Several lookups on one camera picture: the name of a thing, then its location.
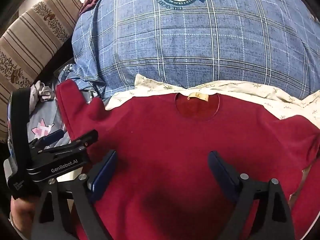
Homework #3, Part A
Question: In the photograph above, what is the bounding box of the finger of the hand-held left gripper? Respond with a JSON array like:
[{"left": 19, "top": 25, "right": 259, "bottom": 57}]
[
  {"left": 30, "top": 129, "right": 65, "bottom": 153},
  {"left": 70, "top": 129, "right": 99, "bottom": 153}
]

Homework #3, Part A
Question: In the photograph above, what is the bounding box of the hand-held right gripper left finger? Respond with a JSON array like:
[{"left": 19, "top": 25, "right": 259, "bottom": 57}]
[{"left": 30, "top": 150, "right": 118, "bottom": 240}]

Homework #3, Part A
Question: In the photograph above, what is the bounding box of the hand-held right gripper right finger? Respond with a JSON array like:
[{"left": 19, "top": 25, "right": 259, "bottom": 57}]
[{"left": 207, "top": 151, "right": 296, "bottom": 240}]

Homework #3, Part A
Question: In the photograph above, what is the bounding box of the red sweater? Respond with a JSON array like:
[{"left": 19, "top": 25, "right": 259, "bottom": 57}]
[{"left": 55, "top": 79, "right": 320, "bottom": 240}]

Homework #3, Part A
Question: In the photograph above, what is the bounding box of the grey star-print cloth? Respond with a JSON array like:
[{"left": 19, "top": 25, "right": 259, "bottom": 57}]
[{"left": 27, "top": 80, "right": 73, "bottom": 150}]

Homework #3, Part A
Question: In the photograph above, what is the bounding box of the small grey cloth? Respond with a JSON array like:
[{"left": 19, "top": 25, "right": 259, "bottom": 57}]
[{"left": 30, "top": 80, "right": 54, "bottom": 110}]

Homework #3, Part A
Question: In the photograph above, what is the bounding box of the cream leaf-print bed sheet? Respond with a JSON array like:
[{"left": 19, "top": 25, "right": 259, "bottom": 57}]
[{"left": 105, "top": 74, "right": 320, "bottom": 233}]

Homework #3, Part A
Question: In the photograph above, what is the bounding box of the beige striped cushion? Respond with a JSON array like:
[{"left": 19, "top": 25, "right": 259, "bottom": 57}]
[{"left": 0, "top": 0, "right": 83, "bottom": 135}]

